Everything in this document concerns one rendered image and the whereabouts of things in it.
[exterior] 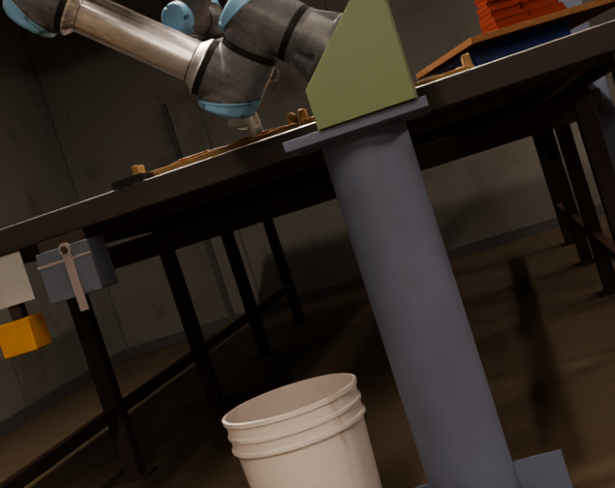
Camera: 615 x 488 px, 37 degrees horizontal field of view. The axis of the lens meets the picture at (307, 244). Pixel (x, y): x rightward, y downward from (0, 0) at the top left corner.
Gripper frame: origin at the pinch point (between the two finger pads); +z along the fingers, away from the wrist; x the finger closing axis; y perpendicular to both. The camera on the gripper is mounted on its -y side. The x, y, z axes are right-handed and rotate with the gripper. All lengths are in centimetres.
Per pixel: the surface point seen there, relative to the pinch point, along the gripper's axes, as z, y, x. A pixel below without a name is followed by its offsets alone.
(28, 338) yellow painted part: 27, 65, 17
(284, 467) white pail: 67, 11, 42
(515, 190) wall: 64, -93, -498
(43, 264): 12, 55, 17
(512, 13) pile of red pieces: -14, -75, -70
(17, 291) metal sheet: 16, 64, 14
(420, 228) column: 31, -30, 47
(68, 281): 18, 50, 18
